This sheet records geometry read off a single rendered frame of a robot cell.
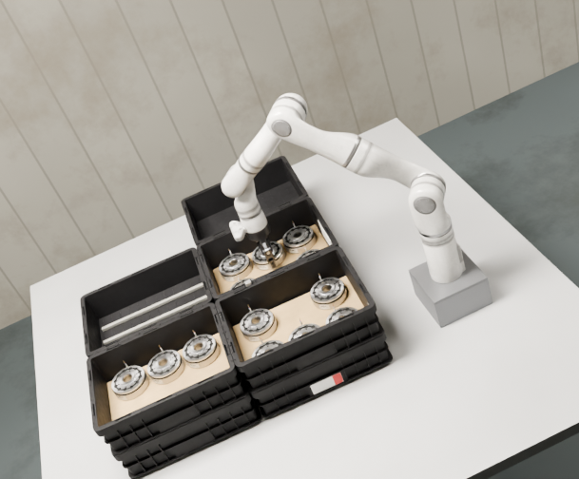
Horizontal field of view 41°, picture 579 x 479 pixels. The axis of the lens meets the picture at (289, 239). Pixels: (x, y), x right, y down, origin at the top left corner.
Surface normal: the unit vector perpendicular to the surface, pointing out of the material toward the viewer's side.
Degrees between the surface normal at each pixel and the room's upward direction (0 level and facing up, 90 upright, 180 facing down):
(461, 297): 90
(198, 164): 90
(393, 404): 0
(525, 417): 0
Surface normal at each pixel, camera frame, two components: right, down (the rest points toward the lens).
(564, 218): -0.30, -0.75
